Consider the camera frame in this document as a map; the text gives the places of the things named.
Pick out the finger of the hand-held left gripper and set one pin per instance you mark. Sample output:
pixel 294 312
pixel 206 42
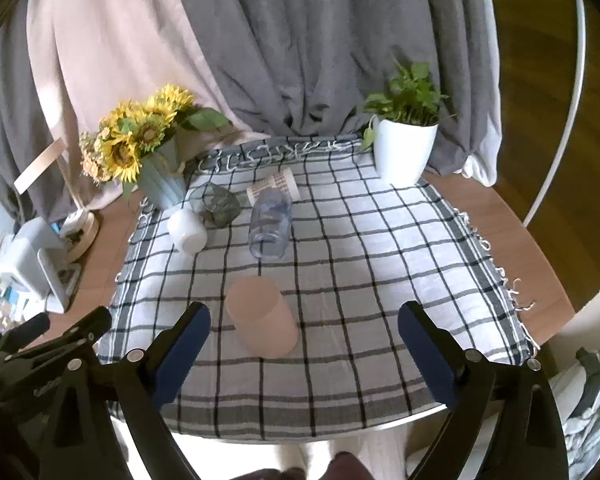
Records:
pixel 87 324
pixel 22 331

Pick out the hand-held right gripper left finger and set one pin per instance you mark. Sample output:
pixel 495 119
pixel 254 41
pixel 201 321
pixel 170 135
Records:
pixel 180 355

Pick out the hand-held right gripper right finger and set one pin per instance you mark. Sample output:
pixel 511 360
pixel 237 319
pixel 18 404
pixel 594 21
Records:
pixel 427 355

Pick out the pink cup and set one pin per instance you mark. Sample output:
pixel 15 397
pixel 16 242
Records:
pixel 262 317

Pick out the dark green glass cup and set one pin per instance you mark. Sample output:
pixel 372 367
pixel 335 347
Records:
pixel 220 205

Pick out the white patterned cup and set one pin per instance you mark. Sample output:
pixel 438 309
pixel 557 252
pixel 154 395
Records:
pixel 280 185

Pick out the white desktop device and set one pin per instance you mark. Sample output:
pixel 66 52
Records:
pixel 30 245

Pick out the checked tablecloth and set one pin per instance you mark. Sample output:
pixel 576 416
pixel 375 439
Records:
pixel 360 270

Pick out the light blue ribbed vase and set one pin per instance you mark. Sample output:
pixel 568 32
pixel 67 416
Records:
pixel 162 185

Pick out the clear bluish plastic bottle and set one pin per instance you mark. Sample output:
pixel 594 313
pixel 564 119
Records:
pixel 270 225

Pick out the grey and white clothing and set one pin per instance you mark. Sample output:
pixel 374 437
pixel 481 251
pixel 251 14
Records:
pixel 591 410

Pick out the sunflower bouquet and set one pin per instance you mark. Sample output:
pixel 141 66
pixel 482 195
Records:
pixel 130 135

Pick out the white plant pot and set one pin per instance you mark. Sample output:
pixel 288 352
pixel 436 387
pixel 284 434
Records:
pixel 402 152

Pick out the green potted plant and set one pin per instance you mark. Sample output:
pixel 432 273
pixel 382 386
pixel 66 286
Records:
pixel 412 95

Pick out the pink cloth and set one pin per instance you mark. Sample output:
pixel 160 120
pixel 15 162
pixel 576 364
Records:
pixel 105 40

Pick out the white hoop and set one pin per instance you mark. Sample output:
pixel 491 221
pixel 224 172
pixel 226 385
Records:
pixel 580 60

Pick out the grey curtain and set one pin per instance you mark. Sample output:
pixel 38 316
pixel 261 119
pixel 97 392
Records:
pixel 300 35

